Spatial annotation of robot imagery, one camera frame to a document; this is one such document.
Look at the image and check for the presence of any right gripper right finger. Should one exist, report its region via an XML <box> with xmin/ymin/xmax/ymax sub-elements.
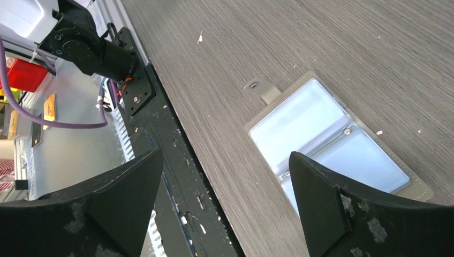
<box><xmin>289</xmin><ymin>152</ymin><xmax>453</xmax><ymax>256</ymax></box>

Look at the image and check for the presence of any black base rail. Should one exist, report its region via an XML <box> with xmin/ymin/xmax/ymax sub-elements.
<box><xmin>118</xmin><ymin>27</ymin><xmax>244</xmax><ymax>256</ymax></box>

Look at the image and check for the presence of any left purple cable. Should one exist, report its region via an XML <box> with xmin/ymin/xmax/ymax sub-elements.
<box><xmin>0</xmin><ymin>35</ymin><xmax>109</xmax><ymax>130</ymax></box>

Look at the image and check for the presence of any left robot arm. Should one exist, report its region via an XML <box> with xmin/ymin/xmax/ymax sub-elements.
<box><xmin>1</xmin><ymin>1</ymin><xmax>137</xmax><ymax>81</ymax></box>

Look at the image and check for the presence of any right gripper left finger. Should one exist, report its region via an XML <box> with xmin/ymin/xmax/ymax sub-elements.
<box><xmin>1</xmin><ymin>148</ymin><xmax>163</xmax><ymax>256</ymax></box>

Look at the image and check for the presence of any red box beside table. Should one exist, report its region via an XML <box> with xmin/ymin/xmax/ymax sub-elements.
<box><xmin>6</xmin><ymin>56</ymin><xmax>48</xmax><ymax>93</ymax></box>

